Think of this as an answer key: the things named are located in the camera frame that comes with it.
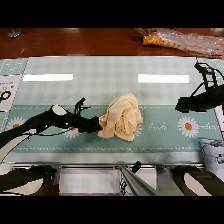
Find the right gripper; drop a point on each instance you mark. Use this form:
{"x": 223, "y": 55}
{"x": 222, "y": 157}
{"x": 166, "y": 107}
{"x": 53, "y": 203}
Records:
{"x": 186, "y": 104}

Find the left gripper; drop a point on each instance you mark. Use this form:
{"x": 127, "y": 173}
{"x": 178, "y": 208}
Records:
{"x": 89, "y": 124}

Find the cream yellow shirt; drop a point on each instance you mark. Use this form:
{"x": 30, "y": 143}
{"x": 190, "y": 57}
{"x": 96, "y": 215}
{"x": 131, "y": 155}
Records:
{"x": 121, "y": 117}

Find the white printed garment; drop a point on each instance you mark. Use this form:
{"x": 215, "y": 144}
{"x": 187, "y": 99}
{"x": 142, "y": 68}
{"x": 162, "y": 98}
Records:
{"x": 214, "y": 156}

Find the orange item in clear wrap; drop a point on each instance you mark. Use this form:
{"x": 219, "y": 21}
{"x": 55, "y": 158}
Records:
{"x": 186, "y": 41}

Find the grey round object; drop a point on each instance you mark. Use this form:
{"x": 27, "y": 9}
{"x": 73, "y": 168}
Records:
{"x": 14, "y": 32}

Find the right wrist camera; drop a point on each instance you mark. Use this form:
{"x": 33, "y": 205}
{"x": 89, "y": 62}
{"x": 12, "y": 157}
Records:
{"x": 207, "y": 76}

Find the silver frame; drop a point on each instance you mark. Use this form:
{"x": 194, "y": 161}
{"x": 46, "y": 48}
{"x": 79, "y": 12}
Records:
{"x": 141, "y": 187}

